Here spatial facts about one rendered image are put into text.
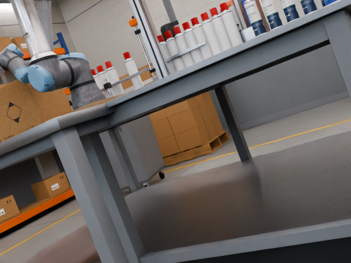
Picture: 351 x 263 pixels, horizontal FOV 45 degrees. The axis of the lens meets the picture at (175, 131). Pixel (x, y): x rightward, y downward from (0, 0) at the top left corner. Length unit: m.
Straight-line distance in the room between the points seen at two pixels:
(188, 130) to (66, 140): 4.23
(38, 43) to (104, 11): 6.21
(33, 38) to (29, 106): 0.44
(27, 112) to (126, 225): 0.78
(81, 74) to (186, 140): 3.87
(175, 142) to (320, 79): 2.27
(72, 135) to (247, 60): 0.61
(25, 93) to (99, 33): 6.01
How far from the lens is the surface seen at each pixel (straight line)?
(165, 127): 5.68
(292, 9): 1.87
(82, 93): 1.81
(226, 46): 1.95
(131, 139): 4.24
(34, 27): 1.81
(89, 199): 1.40
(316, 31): 1.26
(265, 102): 6.61
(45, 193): 6.19
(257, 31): 1.91
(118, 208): 1.68
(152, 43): 1.96
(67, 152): 1.39
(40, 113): 2.10
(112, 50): 7.91
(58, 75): 1.76
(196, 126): 5.49
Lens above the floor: 0.72
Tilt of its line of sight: 3 degrees down
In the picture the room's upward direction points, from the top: 21 degrees counter-clockwise
